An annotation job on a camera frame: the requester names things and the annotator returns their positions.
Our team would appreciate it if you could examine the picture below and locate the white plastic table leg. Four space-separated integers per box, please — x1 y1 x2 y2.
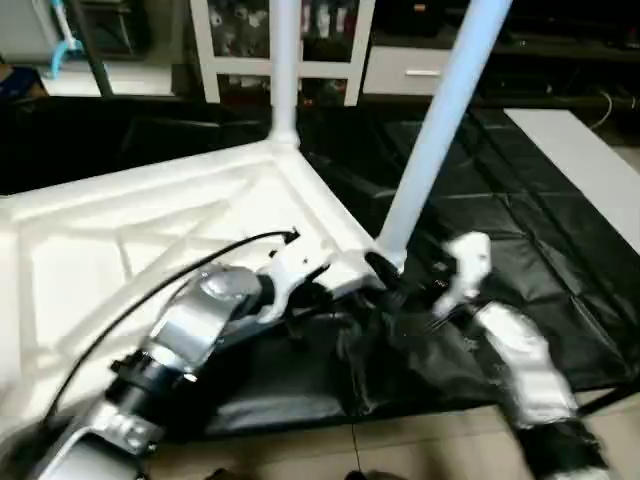
268 0 303 149
374 0 513 271

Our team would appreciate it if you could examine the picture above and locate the white plastic table top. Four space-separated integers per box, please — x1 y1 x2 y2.
0 135 401 451

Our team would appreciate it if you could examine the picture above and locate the black work mat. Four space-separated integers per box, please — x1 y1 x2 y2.
0 95 640 441

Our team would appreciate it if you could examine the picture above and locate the white flat board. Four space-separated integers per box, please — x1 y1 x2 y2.
505 108 640 251

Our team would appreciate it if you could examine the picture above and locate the white drawer unit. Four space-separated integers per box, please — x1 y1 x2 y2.
362 45 451 96

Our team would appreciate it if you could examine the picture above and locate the white glass door cabinet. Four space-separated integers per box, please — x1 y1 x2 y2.
190 0 376 106

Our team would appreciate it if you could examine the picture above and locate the dark low media cabinet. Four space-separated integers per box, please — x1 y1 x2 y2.
480 15 640 106

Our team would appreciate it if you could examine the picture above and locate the grey vertical metal pole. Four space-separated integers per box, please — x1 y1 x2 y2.
70 0 113 99

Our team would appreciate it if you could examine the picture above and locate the light blue plastic object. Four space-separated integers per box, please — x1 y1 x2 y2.
45 0 83 79

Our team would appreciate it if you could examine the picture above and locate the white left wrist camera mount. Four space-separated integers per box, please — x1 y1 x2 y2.
258 240 333 323

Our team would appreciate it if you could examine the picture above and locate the black metal frame leg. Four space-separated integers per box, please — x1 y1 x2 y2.
575 385 640 416

